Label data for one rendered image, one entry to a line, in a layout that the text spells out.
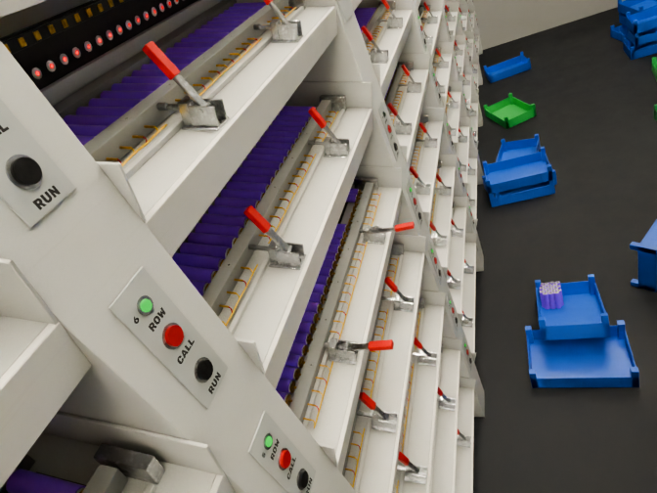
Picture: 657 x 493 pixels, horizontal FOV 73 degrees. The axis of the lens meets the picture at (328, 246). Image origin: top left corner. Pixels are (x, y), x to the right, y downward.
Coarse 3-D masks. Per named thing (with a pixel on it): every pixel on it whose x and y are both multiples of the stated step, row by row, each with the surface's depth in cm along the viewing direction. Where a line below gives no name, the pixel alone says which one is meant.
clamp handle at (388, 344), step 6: (372, 342) 63; (378, 342) 62; (384, 342) 62; (390, 342) 62; (348, 348) 64; (354, 348) 64; (360, 348) 63; (366, 348) 63; (372, 348) 62; (378, 348) 62; (384, 348) 62; (390, 348) 61
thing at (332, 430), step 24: (360, 168) 97; (384, 168) 95; (384, 192) 97; (384, 216) 90; (384, 264) 81; (360, 288) 76; (360, 312) 72; (312, 336) 69; (336, 336) 69; (360, 336) 68; (360, 360) 65; (336, 384) 63; (360, 384) 66; (336, 408) 60; (312, 432) 58; (336, 432) 57; (336, 456) 55
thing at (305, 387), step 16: (368, 192) 93; (368, 208) 91; (352, 224) 86; (368, 224) 87; (352, 240) 82; (352, 256) 80; (336, 272) 76; (336, 288) 73; (336, 304) 71; (320, 320) 68; (320, 336) 66; (320, 352) 64; (304, 368) 62; (304, 384) 60; (304, 400) 59; (304, 416) 59
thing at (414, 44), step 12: (408, 36) 143; (420, 36) 143; (408, 48) 145; (420, 48) 144; (432, 84) 151; (432, 96) 153; (444, 120) 161; (444, 132) 161; (444, 144) 164; (456, 168) 169; (456, 180) 172; (456, 192) 176; (468, 216) 182; (468, 228) 186; (480, 252) 197; (480, 264) 197
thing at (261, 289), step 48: (336, 96) 86; (288, 144) 75; (336, 144) 73; (240, 192) 65; (288, 192) 67; (336, 192) 66; (192, 240) 58; (240, 240) 56; (288, 240) 59; (240, 288) 53; (288, 288) 52; (240, 336) 47; (288, 336) 50
